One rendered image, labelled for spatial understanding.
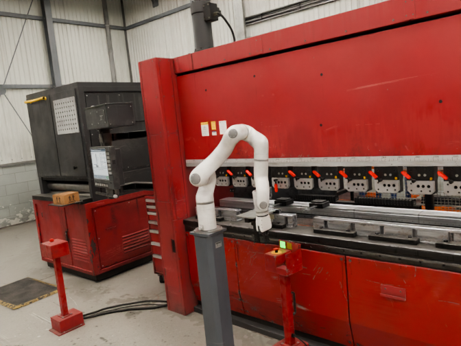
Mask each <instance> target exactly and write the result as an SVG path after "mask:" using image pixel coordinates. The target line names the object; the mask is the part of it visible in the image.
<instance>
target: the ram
mask: <svg viewBox="0 0 461 346"><path fill-rule="evenodd" d="M176 79H177V85H178V97H179V104H180V116H181V122H182V134H183V141H184V147H185V159H186V160H195V159H206V158H207V157H208V156H209V155H210V154H211V153H212V152H213V151H214V149H216V147H217V146H218V145H219V143H220V141H221V140H222V137H223V135H220V128H219V121H223V120H226V126H227V129H228V128H230V127H231V126H233V125H237V124H245V125H248V126H251V127H253V128H254V129H255V130H256V131H257V132H260V133H261V134H262V135H264V136H265V137H266V138H267V139H268V143H269V154H268V158H269V159H271V158H310V157H386V156H425V155H461V14H457V15H453V16H448V17H445V18H441V19H435V20H432V21H426V22H422V23H417V24H413V25H408V26H404V27H398V28H394V29H391V30H386V31H382V32H376V33H373V34H367V35H363V36H358V37H354V38H348V39H345V40H341V41H336V42H332V43H327V44H323V45H317V46H314V47H308V48H304V49H299V50H295V51H289V52H286V53H282V54H277V55H273V56H268V57H264V58H258V59H254V60H249V61H246V62H240V63H236V64H233V65H227V66H223V67H218V68H214V69H209V70H205V71H199V72H195V73H190V74H187V75H183V76H177V77H176ZM203 122H208V127H209V136H202V129H201V123H203ZM211 122H215V126H216V130H212V128H211ZM212 131H216V133H217V135H212ZM253 158H254V148H253V147H252V146H251V145H250V144H249V143H247V142H246V141H244V140H240V141H239V142H238V143H237V144H236V146H235V147H234V149H233V151H232V153H231V155H230V156H229V157H228V158H227V159H253ZM268 166H461V161H358V162H285V163H268Z"/></svg>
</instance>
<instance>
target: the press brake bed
mask: <svg viewBox="0 0 461 346"><path fill-rule="evenodd" d="M195 228H197V226H192V225H186V224H185V233H186V240H187V252H188V258H189V270H190V276H191V283H192V285H193V289H194V291H195V294H196V298H197V300H198V305H196V306H194V312H197V313H200V314H203V313H202V301H201V294H200V282H199V276H198V264H197V257H196V246H195V239H194V235H190V233H189V232H191V231H194V229H195ZM223 237H224V250H225V257H226V270H227V277H228V290H229V297H230V310H231V317H232V324H233V325H236V326H238V327H242V328H244V329H247V330H251V331H253V332H257V333H260V334H263V335H265V336H269V337H272V338H275V339H278V340H280V341H281V340H282V339H284V338H285V335H284V327H283V311H282V303H281V287H280V279H279V274H277V273H273V272H270V271H267V270H265V256H264V255H265V253H268V252H270V251H273V249H274V248H279V240H284V241H288V242H294V243H298V244H300V248H301V255H302V265H303V269H302V270H300V271H298V272H296V273H294V274H292V275H290V285H291V292H292V291H293V292H295V296H296V314H295V315H294V316H293V318H294V334H295V335H296V336H297V337H299V338H300V339H301V340H303V341H306V342H308V343H309V346H461V262H453V261H448V260H442V259H433V258H427V257H418V256H412V255H403V254H397V253H388V252H382V251H373V250H368V249H358V248H353V247H347V246H338V245H332V244H323V243H317V242H308V241H302V240H293V239H287V238H278V237H272V236H268V237H269V241H264V239H263V235H259V238H260V242H255V239H254V234H251V233H242V232H236V231H227V230H226V231H224V232H223ZM381 284H383V285H387V286H394V287H397V288H404V289H405V293H406V300H405V301H401V300H398V299H391V298H387V297H382V296H380V293H381Z"/></svg>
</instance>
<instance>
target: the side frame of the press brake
mask: <svg viewBox="0 0 461 346"><path fill-rule="evenodd" d="M138 66H139V76H140V83H141V93H142V99H143V110H144V116H145V127H146V133H147V144H148V150H149V156H150V167H151V173H152V184H153V190H154V201H155V207H156V218H157V224H158V234H159V240H160V247H161V257H162V263H163V274H164V280H165V292H166V297H167V308H168V310H171V311H172V312H176V313H179V314H182V315H184V316H186V315H188V314H190V313H192V312H193V311H194V306H196V305H198V300H197V298H196V294H195V291H194V289H193V285H192V283H191V276H190V270H189V258H188V252H187V240H186V233H185V225H184V224H183V220H184V219H186V218H190V217H193V216H196V194H197V191H198V188H199V187H196V186H194V185H192V184H191V182H190V180H189V176H190V173H191V172H192V171H193V169H194V168H196V167H187V166H186V159H185V147H184V141H183V134H182V122H181V116H180V104H179V97H178V85H177V79H176V77H177V76H183V74H175V73H174V63H173V58H157V57H155V58H151V59H147V60H143V61H140V62H138ZM230 188H233V185H231V186H217V185H216V184H215V189H214V193H213V197H214V204H215V207H220V199H223V198H228V197H234V192H230Z"/></svg>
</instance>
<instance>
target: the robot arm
mask: <svg viewBox="0 0 461 346"><path fill-rule="evenodd" d="M240 140H244V141H246V142H247V143H249V144H250V145H251V146H252V147H253V148H254V180H255V186H256V190H254V191H252V195H253V200H254V205H255V213H256V215H257V217H256V228H257V231H258V232H259V234H262V235H263V239H264V241H269V237H268V234H269V231H270V230H271V228H272V223H271V219H270V215H269V211H268V205H269V199H270V187H269V181H268V154H269V143H268V139H267V138H266V137H265V136H264V135H262V134H261V133H260V132H257V131H256V130H255V129H254V128H253V127H251V126H248V125H245V124H237V125H233V126H231V127H230V128H228V129H227V131H226V132H225V133H224V135H223V137H222V140H221V141H220V143H219V145H218V146H217V147H216V149H214V151H213V152H212V153H211V154H210V155H209V156H208V157H207V158H206V159H205V160H204V161H203V162H201V163H200V164H199V165H198V166H197V167H196V168H194V169H193V171H192V172H191V173H190V176H189V180H190V182H191V184H192V185H194V186H196V187H199V188H198V191H197V194H196V207H197V214H198V226H199V227H197V228H195V229H194V233H199V234H207V233H215V232H218V231H221V230H222V226H219V225H217V224H216V217H215V204H214V197H213V193H214V189H215V184H216V174H215V171H216V170H217V169H218V168H219V167H220V166H221V165H222V164H223V162H225V160H227V158H228V157H229V156H230V155H231V153H232V151H233V149H234V147H235V146H236V144H237V143H238V142H239V141H240Z"/></svg>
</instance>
